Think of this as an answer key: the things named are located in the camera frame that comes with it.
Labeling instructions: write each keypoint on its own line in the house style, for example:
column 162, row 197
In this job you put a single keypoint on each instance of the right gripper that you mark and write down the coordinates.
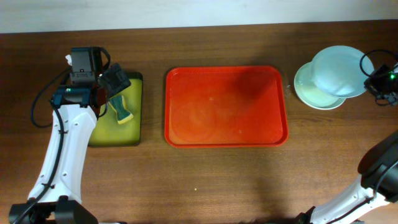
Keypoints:
column 379, row 76

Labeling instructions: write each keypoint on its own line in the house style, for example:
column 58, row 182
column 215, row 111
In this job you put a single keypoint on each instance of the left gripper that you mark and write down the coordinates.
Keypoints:
column 116, row 79

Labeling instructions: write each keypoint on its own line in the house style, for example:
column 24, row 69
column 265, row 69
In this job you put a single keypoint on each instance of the light blue plate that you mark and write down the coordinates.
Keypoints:
column 340, row 71

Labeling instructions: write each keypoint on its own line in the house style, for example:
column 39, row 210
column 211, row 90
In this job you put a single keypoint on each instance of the green and yellow sponge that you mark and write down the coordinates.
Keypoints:
column 118, row 104

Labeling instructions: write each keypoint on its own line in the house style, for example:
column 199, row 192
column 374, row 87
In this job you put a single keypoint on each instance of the white plate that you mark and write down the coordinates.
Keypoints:
column 310, row 95

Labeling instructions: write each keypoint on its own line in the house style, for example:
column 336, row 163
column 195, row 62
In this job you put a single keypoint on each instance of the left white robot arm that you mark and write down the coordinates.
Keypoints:
column 56, row 196

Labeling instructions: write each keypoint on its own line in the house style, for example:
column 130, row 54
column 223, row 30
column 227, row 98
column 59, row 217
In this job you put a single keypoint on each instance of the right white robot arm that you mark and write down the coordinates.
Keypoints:
column 375, row 186

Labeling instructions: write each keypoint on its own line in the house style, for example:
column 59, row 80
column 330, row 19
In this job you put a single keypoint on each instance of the red plastic tray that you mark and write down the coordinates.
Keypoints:
column 235, row 106

